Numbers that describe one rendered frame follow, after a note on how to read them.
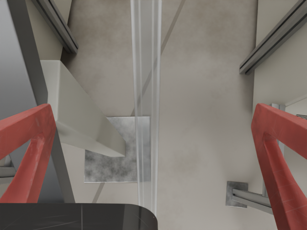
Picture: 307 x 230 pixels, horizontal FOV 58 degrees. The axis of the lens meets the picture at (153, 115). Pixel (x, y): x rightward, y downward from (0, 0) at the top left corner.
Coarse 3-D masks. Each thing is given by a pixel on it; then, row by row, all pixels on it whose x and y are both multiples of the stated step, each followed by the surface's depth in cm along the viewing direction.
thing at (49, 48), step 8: (56, 0) 96; (64, 0) 103; (32, 8) 79; (64, 8) 104; (32, 16) 80; (40, 16) 85; (64, 16) 105; (32, 24) 80; (40, 24) 86; (40, 32) 86; (48, 32) 92; (40, 40) 87; (48, 40) 93; (56, 40) 100; (40, 48) 88; (48, 48) 94; (56, 48) 101; (40, 56) 88; (48, 56) 95; (56, 56) 102
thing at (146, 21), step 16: (144, 0) 12; (160, 0) 12; (144, 16) 12; (160, 16) 12; (144, 32) 13; (160, 32) 13; (144, 48) 13; (160, 48) 13; (144, 64) 14; (160, 64) 14; (144, 80) 14; (144, 96) 15; (144, 112) 15; (144, 128) 16; (144, 144) 17; (144, 160) 18; (144, 176) 18; (144, 192) 19
